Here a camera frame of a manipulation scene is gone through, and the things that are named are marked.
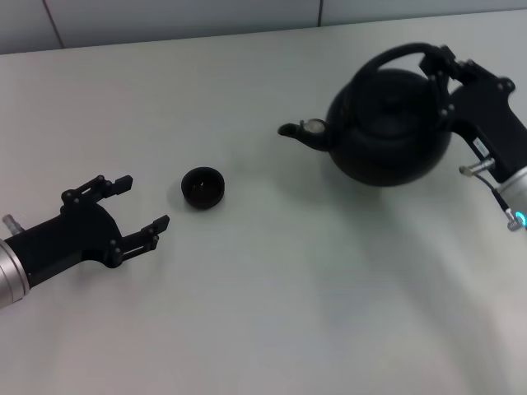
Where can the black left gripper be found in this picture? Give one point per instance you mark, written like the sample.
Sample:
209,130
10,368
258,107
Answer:
70,240

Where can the small dark teacup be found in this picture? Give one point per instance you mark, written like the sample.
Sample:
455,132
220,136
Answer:
203,197

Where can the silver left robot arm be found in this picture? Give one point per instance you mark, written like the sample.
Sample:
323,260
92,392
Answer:
12,273

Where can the left gripper metal connector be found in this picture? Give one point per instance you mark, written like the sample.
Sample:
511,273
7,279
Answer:
10,223

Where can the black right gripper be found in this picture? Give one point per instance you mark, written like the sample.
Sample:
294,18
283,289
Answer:
490,115

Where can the black round teapot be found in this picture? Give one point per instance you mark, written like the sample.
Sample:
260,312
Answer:
391,156

